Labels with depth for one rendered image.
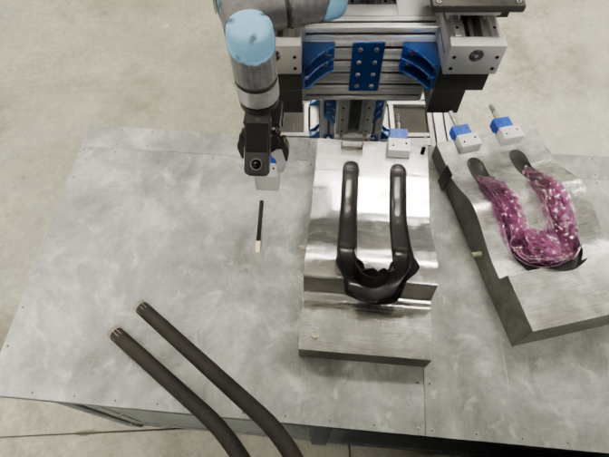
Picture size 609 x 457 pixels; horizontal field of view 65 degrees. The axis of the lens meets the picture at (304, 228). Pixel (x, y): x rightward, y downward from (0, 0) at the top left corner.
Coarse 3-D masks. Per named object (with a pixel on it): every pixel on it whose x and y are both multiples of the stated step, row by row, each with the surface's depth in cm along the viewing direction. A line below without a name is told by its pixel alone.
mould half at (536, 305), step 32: (448, 160) 115; (544, 160) 114; (448, 192) 116; (480, 192) 107; (576, 192) 105; (480, 224) 102; (544, 224) 103; (512, 256) 101; (608, 256) 96; (512, 288) 94; (544, 288) 93; (576, 288) 93; (608, 288) 93; (512, 320) 96; (544, 320) 90; (576, 320) 90; (608, 320) 96
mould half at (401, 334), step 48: (336, 144) 113; (384, 144) 113; (336, 192) 107; (384, 192) 107; (336, 240) 97; (384, 240) 98; (432, 240) 98; (336, 288) 96; (432, 288) 93; (336, 336) 94; (384, 336) 94
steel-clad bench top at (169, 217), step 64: (128, 128) 128; (64, 192) 118; (128, 192) 118; (192, 192) 118; (256, 192) 118; (64, 256) 110; (128, 256) 110; (192, 256) 110; (256, 256) 109; (448, 256) 109; (64, 320) 103; (128, 320) 103; (192, 320) 102; (256, 320) 102; (448, 320) 102; (0, 384) 97; (64, 384) 96; (128, 384) 96; (192, 384) 96; (256, 384) 96; (320, 384) 96; (384, 384) 96; (448, 384) 95; (512, 384) 95; (576, 384) 95; (576, 448) 90
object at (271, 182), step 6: (270, 156) 105; (270, 162) 104; (270, 168) 102; (276, 168) 102; (270, 174) 101; (276, 174) 101; (258, 180) 103; (264, 180) 102; (270, 180) 102; (276, 180) 102; (258, 186) 104; (264, 186) 104; (270, 186) 104; (276, 186) 104
